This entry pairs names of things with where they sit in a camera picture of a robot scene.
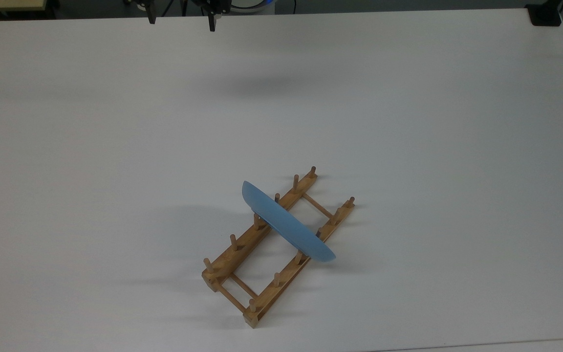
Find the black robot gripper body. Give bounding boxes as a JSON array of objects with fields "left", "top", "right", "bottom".
[{"left": 124, "top": 0, "right": 232, "bottom": 15}]

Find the wooden plate rack with pegs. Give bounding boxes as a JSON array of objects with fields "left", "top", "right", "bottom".
[{"left": 202, "top": 166, "right": 356, "bottom": 329}]

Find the blue round plate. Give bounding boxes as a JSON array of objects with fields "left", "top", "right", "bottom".
[{"left": 241, "top": 180, "right": 337, "bottom": 263}]

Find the blue white robot base ring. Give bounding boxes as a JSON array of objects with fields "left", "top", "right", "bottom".
[{"left": 232, "top": 0, "right": 276, "bottom": 12}]

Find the light wooden desk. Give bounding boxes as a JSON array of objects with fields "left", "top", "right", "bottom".
[{"left": 0, "top": 0, "right": 47, "bottom": 12}]

